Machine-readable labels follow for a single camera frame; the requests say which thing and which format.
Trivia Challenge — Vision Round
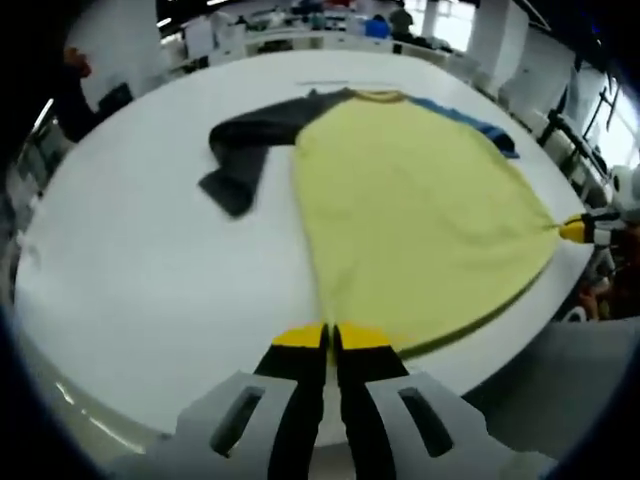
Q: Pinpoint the black cabinet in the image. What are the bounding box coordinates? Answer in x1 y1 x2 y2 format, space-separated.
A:
97 81 134 116

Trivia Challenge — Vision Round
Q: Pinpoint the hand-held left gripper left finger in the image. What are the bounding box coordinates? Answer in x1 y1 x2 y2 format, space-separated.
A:
172 322 332 480

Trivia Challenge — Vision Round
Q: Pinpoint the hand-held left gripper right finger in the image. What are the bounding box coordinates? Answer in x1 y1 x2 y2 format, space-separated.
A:
332 322 490 480

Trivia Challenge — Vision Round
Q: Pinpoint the yellow blue grey garment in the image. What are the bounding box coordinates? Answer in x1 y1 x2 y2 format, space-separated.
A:
198 87 564 361

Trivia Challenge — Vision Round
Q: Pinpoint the black metal stand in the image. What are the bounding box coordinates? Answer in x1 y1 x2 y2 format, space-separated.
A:
543 83 617 177

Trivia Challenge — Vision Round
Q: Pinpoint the side ceiling light strip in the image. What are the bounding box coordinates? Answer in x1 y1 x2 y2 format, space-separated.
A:
28 97 56 147

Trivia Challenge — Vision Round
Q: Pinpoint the person's grey clothing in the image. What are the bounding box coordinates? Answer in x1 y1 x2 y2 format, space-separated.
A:
464 317 640 480

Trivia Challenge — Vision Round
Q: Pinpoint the white cabinet row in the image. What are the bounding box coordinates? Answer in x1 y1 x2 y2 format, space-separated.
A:
243 28 397 55

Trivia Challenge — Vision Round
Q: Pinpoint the white strip template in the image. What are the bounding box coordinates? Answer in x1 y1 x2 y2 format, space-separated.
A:
294 78 399 88

